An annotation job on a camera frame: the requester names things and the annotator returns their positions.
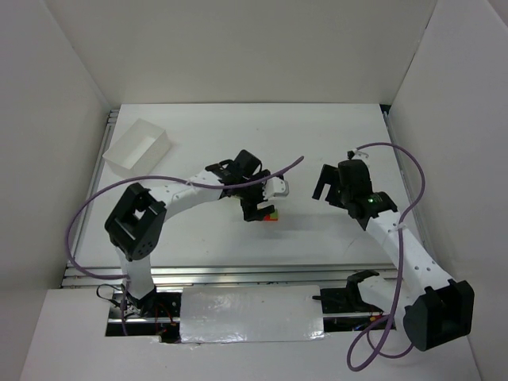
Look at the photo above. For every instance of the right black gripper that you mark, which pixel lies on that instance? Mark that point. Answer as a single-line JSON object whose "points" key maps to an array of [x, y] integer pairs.
{"points": [[333, 186]]}

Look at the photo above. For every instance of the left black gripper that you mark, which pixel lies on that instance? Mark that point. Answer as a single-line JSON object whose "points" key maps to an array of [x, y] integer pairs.
{"points": [[254, 197]]}

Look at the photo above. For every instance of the red rectangular wood block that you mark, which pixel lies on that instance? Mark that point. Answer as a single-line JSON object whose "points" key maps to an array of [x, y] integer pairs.
{"points": [[265, 218]]}

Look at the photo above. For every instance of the light green wood cube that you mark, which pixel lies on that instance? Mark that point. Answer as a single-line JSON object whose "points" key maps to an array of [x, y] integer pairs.
{"points": [[274, 216]]}

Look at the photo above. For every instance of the white plastic bin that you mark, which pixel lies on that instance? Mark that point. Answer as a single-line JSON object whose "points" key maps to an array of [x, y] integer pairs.
{"points": [[138, 150]]}

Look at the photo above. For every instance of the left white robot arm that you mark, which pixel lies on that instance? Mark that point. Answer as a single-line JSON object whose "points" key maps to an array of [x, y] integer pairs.
{"points": [[136, 222]]}

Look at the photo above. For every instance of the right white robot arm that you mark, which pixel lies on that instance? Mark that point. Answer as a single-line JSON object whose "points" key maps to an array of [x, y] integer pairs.
{"points": [[433, 308]]}

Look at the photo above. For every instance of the shiny white tape sheet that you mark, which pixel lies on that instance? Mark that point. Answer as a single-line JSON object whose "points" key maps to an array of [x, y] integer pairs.
{"points": [[250, 314]]}

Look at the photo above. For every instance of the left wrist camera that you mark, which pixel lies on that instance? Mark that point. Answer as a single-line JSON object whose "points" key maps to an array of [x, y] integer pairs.
{"points": [[276, 188]]}

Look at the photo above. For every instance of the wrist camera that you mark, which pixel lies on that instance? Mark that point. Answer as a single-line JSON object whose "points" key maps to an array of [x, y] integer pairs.
{"points": [[357, 154], [276, 188]]}

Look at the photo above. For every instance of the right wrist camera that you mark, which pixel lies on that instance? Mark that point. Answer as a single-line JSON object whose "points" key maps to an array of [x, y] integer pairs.
{"points": [[357, 154]]}

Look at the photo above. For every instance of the aluminium rail frame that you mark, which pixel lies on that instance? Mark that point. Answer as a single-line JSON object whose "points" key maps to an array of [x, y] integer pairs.
{"points": [[310, 240]]}

